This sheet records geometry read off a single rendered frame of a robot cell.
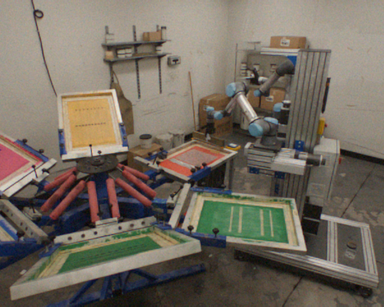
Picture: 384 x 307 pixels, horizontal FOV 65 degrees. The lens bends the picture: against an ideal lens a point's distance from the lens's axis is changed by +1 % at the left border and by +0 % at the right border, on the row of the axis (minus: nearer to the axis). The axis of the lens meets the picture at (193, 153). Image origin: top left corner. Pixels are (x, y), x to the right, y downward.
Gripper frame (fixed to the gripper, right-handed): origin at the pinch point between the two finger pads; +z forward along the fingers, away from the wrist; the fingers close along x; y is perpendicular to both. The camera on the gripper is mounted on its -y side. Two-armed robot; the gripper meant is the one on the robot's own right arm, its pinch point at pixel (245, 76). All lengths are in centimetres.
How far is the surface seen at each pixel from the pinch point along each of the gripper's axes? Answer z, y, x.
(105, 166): -35, 11, -194
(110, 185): -49, 18, -200
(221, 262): -62, 153, -116
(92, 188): -44, 16, -210
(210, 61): 230, 43, 165
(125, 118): 189, 75, -65
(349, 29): 6, -7, 263
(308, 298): -142, 157, -89
